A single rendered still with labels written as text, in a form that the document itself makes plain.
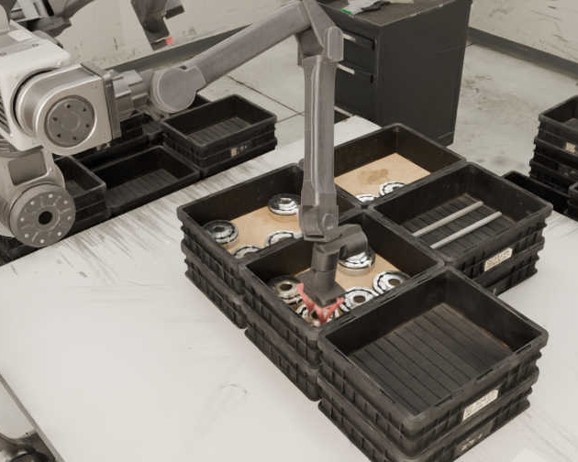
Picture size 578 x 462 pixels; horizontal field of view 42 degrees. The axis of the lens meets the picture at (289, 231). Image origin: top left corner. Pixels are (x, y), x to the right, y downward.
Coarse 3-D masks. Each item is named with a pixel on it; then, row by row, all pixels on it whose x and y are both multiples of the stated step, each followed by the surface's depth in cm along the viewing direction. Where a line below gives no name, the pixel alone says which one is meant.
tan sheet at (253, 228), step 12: (240, 216) 211; (252, 216) 211; (264, 216) 211; (240, 228) 207; (252, 228) 207; (264, 228) 207; (276, 228) 207; (288, 228) 206; (240, 240) 202; (252, 240) 202; (264, 240) 202
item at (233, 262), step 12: (288, 168) 214; (300, 168) 213; (252, 180) 208; (216, 192) 203; (336, 192) 202; (192, 204) 199; (360, 204) 198; (180, 216) 196; (192, 228) 192; (204, 240) 188; (216, 240) 186; (288, 240) 185; (216, 252) 185; (228, 252) 182; (252, 252) 181; (228, 264) 181
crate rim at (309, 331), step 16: (384, 224) 191; (256, 256) 180; (432, 256) 179; (240, 272) 177; (256, 288) 173; (400, 288) 170; (272, 304) 169; (288, 304) 166; (368, 304) 165; (304, 320) 162; (336, 320) 162
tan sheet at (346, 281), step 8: (376, 256) 196; (376, 264) 193; (384, 264) 193; (376, 272) 190; (336, 280) 188; (344, 280) 188; (352, 280) 188; (360, 280) 188; (368, 280) 188; (344, 288) 186; (368, 288) 186
